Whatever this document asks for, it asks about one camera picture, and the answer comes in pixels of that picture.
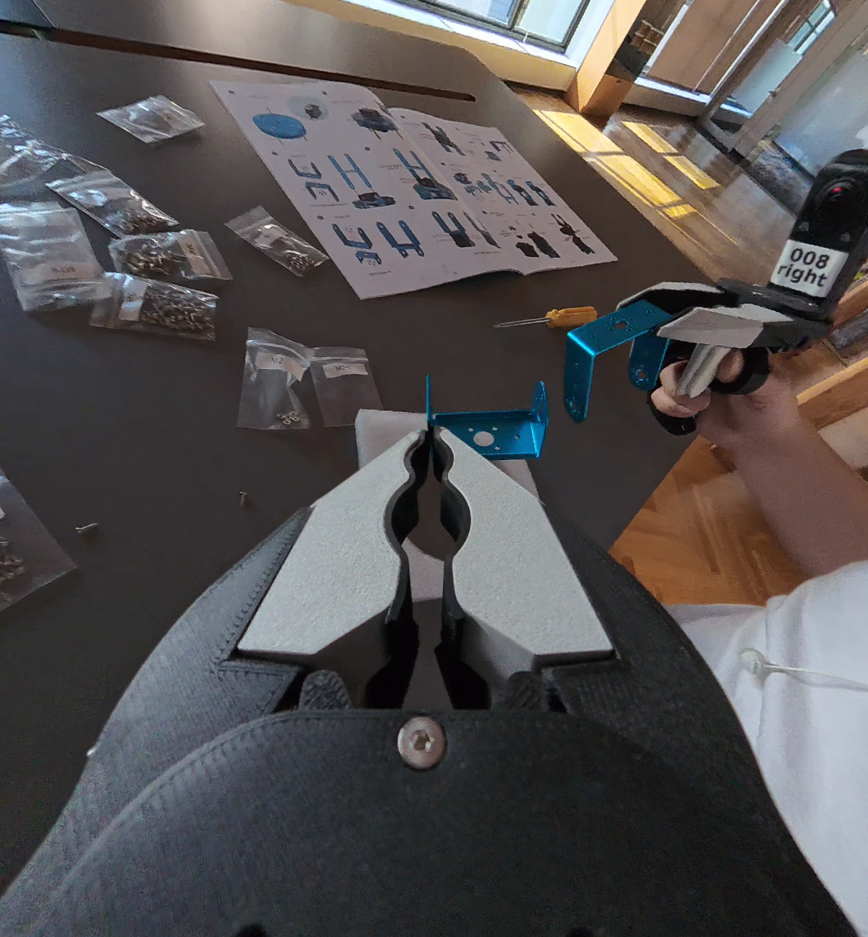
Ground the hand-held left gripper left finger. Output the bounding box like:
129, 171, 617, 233
236, 430, 432, 663

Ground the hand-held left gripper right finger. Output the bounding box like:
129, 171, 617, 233
432, 428, 615, 673

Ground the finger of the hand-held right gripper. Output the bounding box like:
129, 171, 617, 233
654, 305, 782, 348
614, 281, 735, 325

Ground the blue long U bracket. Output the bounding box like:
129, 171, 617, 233
563, 300, 672, 423

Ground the blue short U bracket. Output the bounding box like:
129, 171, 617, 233
425, 375, 548, 460

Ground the person's right forearm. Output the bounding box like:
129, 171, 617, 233
770, 420, 868, 578

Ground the dark grey desk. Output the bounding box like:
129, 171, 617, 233
0, 0, 705, 878

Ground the person's right hand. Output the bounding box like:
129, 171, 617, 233
649, 351, 822, 470

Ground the white foam sheet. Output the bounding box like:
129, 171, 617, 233
353, 408, 543, 608

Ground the nearly empty labelled zip bag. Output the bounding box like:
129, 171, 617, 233
308, 346, 383, 426

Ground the frosted glass partition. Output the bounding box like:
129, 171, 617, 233
697, 15, 868, 158

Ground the assembly instruction booklet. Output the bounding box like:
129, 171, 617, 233
210, 78, 617, 301

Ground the large zip bag of screws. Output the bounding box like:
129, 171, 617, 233
88, 271, 220, 341

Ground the zip bag of dark screws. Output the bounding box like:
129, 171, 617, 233
0, 461, 78, 633

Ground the zip bag of silver screws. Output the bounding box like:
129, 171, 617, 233
108, 228, 233, 281

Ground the person in white shirt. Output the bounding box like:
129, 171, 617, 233
664, 557, 868, 937

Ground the clear zip bag white label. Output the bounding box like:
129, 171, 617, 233
0, 201, 108, 311

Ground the zip bag of small nuts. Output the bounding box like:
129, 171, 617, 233
44, 161, 180, 236

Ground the small clear zip bag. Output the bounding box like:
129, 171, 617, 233
94, 95, 206, 143

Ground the yellow-handled screwdriver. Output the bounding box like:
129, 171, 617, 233
493, 306, 597, 330

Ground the white earbud with cable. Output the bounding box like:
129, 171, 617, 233
739, 647, 868, 692

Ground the wooden wall column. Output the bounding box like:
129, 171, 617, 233
565, 0, 650, 118

